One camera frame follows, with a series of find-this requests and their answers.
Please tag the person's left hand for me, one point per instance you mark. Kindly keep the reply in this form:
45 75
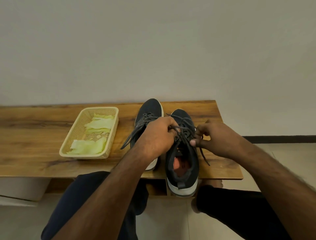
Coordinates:
155 138

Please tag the person's right hand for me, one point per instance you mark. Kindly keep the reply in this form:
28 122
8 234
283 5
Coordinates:
222 141

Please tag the grey shoelace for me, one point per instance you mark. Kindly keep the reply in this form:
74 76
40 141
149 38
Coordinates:
138 131
184 131

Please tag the dark sneaker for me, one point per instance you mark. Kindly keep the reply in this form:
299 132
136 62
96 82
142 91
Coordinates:
180 116
151 106

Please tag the person's right forearm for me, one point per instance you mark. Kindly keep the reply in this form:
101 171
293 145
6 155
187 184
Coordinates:
281 188

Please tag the person's left forearm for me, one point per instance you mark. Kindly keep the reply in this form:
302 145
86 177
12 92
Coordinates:
103 202

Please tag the dark baseboard strip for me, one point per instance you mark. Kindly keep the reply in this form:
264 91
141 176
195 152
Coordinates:
279 139

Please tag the cream plastic mesh basket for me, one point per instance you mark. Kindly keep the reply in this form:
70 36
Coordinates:
71 133

